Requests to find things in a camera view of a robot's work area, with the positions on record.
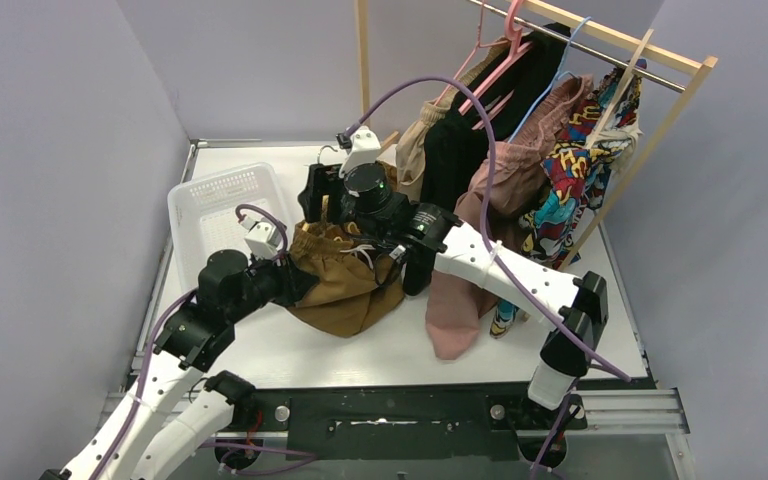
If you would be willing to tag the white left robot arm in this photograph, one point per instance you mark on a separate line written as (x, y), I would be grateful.
(176, 405)

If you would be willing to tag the yellow wire hanger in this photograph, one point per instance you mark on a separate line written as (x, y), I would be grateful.
(307, 226)

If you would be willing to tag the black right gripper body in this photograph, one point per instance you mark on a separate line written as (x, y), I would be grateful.
(341, 206)

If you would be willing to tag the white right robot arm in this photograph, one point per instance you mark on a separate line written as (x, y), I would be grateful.
(424, 236)

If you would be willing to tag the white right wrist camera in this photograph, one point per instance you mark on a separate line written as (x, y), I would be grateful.
(362, 147)

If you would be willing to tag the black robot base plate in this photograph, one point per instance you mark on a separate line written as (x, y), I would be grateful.
(491, 421)

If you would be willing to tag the thick pink plastic hanger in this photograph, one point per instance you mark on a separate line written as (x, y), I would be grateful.
(518, 47)

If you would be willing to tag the brown shorts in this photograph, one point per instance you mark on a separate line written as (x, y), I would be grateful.
(352, 293)

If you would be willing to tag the beige shorts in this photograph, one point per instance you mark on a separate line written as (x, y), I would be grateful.
(410, 155)

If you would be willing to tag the wooden clothes rack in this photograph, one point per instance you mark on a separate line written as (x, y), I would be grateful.
(697, 71)

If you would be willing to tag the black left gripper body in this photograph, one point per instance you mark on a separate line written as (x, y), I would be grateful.
(297, 279)

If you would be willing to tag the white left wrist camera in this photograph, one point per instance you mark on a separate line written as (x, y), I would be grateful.
(261, 238)

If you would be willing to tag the thin pink wire hanger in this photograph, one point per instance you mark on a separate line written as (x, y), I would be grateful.
(478, 44)

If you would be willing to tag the colourful comic print shorts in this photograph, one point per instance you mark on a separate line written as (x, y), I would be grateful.
(578, 177)

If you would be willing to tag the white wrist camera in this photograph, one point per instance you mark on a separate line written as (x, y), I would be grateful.
(261, 238)
(362, 147)

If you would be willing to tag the black shorts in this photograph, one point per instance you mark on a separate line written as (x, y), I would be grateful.
(455, 147)

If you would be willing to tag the pink shorts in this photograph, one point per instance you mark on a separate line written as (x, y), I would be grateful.
(455, 303)

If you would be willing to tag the white plastic basket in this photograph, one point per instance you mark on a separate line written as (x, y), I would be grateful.
(203, 219)

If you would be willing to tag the light blue hanger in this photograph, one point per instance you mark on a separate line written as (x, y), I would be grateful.
(557, 75)

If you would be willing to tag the wooden hanger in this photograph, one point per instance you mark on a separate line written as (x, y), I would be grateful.
(621, 86)

